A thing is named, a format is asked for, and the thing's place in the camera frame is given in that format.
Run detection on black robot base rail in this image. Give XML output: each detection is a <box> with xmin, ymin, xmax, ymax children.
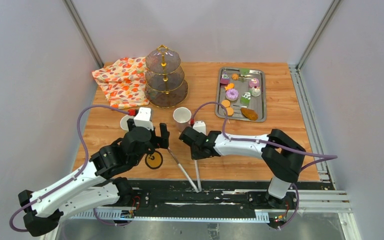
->
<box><xmin>89</xmin><ymin>179</ymin><xmax>315</xmax><ymax>220</ymax></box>

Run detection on brown bread roll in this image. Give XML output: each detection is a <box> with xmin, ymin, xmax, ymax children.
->
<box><xmin>240</xmin><ymin>107</ymin><xmax>259</xmax><ymax>121</ymax></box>

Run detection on aluminium frame post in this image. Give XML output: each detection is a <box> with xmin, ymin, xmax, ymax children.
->
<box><xmin>295</xmin><ymin>0</ymin><xmax>342</xmax><ymax>72</ymax></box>
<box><xmin>62</xmin><ymin>0</ymin><xmax>104</xmax><ymax>68</ymax></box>

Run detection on orange round biscuit lower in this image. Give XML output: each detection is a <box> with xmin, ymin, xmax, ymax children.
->
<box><xmin>226</xmin><ymin>107</ymin><xmax>235</xmax><ymax>116</ymax></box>

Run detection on pink mug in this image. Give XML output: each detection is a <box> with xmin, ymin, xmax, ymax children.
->
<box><xmin>172</xmin><ymin>107</ymin><xmax>192</xmax><ymax>132</ymax></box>

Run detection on orange round biscuit upper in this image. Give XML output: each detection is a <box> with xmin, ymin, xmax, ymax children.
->
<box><xmin>220</xmin><ymin>99</ymin><xmax>231</xmax><ymax>108</ymax></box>

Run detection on orange round biscuit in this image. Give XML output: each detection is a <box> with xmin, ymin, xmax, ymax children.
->
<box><xmin>226</xmin><ymin>107</ymin><xmax>235</xmax><ymax>116</ymax></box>
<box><xmin>220</xmin><ymin>99</ymin><xmax>231</xmax><ymax>108</ymax></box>

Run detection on long metal tongs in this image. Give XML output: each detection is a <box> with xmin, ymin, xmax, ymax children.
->
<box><xmin>167</xmin><ymin>148</ymin><xmax>203</xmax><ymax>194</ymax></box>

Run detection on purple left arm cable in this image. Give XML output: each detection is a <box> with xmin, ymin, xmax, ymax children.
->
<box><xmin>9</xmin><ymin>104</ymin><xmax>137</xmax><ymax>232</ymax></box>

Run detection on aluminium frame post left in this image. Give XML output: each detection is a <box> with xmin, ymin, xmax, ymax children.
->
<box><xmin>62</xmin><ymin>0</ymin><xmax>104</xmax><ymax>68</ymax></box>

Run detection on floral orange cloth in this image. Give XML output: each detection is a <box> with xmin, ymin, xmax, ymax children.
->
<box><xmin>91</xmin><ymin>57</ymin><xmax>149</xmax><ymax>110</ymax></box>

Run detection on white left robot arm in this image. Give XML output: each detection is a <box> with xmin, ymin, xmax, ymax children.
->
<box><xmin>18</xmin><ymin>122</ymin><xmax>170</xmax><ymax>237</ymax></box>

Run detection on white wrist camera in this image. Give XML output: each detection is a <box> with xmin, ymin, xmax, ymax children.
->
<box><xmin>192</xmin><ymin>120</ymin><xmax>207</xmax><ymax>135</ymax></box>
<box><xmin>133</xmin><ymin>107</ymin><xmax>154</xmax><ymax>130</ymax></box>

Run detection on purple frosted donut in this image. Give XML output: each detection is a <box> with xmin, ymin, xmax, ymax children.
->
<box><xmin>225</xmin><ymin>88</ymin><xmax>239</xmax><ymax>101</ymax></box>

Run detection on white cream cupcake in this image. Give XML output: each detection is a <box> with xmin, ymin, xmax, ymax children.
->
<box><xmin>250</xmin><ymin>86</ymin><xmax>262</xmax><ymax>97</ymax></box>

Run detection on aluminium frame post right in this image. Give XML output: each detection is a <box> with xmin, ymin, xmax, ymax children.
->
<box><xmin>295</xmin><ymin>0</ymin><xmax>342</xmax><ymax>72</ymax></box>

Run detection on green square cake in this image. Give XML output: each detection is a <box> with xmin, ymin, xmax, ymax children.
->
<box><xmin>239</xmin><ymin>91</ymin><xmax>252</xmax><ymax>106</ymax></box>

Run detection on magenta square cake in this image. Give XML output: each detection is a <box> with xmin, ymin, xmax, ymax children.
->
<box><xmin>219</xmin><ymin>73</ymin><xmax>230</xmax><ymax>85</ymax></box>

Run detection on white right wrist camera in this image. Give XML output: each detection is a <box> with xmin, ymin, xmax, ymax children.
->
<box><xmin>192</xmin><ymin>120</ymin><xmax>207</xmax><ymax>135</ymax></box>

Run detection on metal serving tray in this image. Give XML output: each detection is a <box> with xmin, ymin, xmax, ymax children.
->
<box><xmin>215</xmin><ymin>66</ymin><xmax>267</xmax><ymax>123</ymax></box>

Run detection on small orange flower cookie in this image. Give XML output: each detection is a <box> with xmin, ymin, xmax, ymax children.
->
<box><xmin>231</xmin><ymin>73</ymin><xmax>240</xmax><ymax>81</ymax></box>

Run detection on white slotted cable duct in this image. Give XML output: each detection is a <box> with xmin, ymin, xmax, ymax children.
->
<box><xmin>62</xmin><ymin>208</ymin><xmax>271</xmax><ymax>223</ymax></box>

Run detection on white cup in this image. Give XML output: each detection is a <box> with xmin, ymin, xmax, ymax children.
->
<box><xmin>119</xmin><ymin>115</ymin><xmax>134</xmax><ymax>132</ymax></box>

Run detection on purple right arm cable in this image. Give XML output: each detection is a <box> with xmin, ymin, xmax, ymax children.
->
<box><xmin>189</xmin><ymin>101</ymin><xmax>339</xmax><ymax>173</ymax></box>

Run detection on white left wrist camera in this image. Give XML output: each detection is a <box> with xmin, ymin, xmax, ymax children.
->
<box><xmin>133</xmin><ymin>107</ymin><xmax>154</xmax><ymax>130</ymax></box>

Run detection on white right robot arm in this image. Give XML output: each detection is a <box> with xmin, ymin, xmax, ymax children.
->
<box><xmin>179</xmin><ymin>127</ymin><xmax>306</xmax><ymax>209</ymax></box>

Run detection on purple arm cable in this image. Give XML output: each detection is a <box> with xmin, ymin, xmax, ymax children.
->
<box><xmin>9</xmin><ymin>104</ymin><xmax>137</xmax><ymax>232</ymax></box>
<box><xmin>189</xmin><ymin>101</ymin><xmax>339</xmax><ymax>173</ymax></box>

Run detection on three-tier glass cake stand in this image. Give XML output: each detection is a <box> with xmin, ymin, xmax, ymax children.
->
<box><xmin>144</xmin><ymin>45</ymin><xmax>189</xmax><ymax>108</ymax></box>

